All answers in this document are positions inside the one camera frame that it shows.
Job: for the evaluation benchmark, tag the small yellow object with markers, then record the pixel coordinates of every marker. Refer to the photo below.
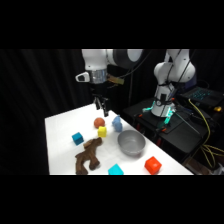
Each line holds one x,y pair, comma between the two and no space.
217,108

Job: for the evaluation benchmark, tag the grey bowl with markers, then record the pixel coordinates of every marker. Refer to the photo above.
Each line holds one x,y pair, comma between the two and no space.
131,142

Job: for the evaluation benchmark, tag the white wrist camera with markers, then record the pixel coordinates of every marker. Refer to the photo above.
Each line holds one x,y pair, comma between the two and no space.
82,77

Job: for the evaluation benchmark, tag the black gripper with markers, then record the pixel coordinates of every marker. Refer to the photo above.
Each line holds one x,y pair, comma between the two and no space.
98,89

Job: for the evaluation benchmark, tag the brown plush deer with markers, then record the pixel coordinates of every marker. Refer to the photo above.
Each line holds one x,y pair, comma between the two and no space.
88,156

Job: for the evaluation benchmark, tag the light blue animal toy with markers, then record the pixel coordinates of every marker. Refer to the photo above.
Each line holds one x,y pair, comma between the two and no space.
117,123

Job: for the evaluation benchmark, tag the black robot stand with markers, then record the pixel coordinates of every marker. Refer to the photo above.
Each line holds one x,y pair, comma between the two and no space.
180,131

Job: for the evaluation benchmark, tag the yellow cube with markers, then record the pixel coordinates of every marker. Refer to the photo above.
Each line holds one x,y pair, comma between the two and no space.
102,131

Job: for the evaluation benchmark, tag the cyan cube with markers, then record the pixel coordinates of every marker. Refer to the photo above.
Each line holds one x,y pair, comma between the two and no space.
115,170

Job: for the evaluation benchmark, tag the blue cube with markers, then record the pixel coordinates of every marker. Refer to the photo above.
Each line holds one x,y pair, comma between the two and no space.
77,138

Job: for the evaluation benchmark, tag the orange cube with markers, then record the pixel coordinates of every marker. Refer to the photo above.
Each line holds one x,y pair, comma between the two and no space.
153,165

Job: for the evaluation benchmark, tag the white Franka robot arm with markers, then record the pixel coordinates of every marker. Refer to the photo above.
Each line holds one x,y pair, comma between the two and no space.
96,60

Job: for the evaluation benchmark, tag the orange ball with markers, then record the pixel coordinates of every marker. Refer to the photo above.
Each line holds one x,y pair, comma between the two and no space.
99,122

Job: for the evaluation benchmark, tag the black laptop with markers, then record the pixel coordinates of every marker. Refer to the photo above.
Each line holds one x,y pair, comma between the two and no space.
201,95

